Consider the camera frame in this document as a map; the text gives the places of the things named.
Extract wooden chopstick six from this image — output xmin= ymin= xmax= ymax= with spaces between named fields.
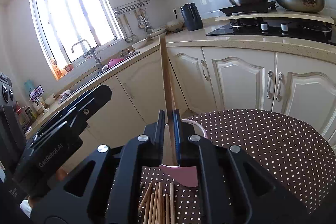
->
xmin=156 ymin=182 xmax=162 ymax=224

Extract brown polka dot tablecloth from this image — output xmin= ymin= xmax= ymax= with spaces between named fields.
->
xmin=105 ymin=109 xmax=336 ymax=224

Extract black gas stove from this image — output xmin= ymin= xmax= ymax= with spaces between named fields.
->
xmin=207 ymin=18 xmax=335 ymax=45

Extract phone on stand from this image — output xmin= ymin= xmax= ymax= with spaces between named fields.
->
xmin=29 ymin=85 xmax=44 ymax=102

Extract wooden chopstick seven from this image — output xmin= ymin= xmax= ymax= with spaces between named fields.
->
xmin=165 ymin=193 xmax=170 ymax=224

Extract dark blue kettle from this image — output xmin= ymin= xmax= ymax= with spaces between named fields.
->
xmin=180 ymin=3 xmax=203 ymax=31

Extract wooden chopstick one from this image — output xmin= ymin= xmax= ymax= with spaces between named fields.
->
xmin=159 ymin=38 xmax=178 ymax=165

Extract beige board under pots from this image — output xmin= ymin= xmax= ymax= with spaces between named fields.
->
xmin=215 ymin=11 xmax=335 ymax=24

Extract red bowl in sink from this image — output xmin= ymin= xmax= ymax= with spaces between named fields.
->
xmin=108 ymin=57 xmax=125 ymax=69

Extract kitchen window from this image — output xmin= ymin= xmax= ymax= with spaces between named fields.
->
xmin=30 ymin=0 xmax=125 ymax=80

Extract white bowl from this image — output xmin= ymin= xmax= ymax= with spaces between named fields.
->
xmin=132 ymin=38 xmax=148 ymax=50

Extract wooden chopstick five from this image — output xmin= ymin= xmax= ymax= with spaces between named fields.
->
xmin=151 ymin=184 xmax=159 ymax=224

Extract pink paper cup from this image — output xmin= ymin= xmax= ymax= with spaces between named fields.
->
xmin=159 ymin=119 xmax=208 ymax=188

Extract black induction cooker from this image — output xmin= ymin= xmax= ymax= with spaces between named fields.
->
xmin=220 ymin=1 xmax=276 ymax=16

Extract steel kitchen sink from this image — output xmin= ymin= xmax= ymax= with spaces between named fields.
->
xmin=56 ymin=48 xmax=139 ymax=105

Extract wall utensil rack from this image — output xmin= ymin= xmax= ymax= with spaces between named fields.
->
xmin=112 ymin=0 xmax=152 ymax=44

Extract lower cream cabinets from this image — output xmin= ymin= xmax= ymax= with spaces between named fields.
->
xmin=64 ymin=47 xmax=335 ymax=171

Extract stacked white dishes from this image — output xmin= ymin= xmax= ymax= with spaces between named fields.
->
xmin=147 ymin=19 xmax=184 ymax=38

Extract wooden chopstick four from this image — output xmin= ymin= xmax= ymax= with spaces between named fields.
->
xmin=147 ymin=193 xmax=154 ymax=224

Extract wooden chopstick three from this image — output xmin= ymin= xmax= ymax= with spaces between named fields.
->
xmin=138 ymin=180 xmax=153 ymax=214

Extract chrome sink faucet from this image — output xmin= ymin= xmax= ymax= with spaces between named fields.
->
xmin=71 ymin=39 xmax=103 ymax=73

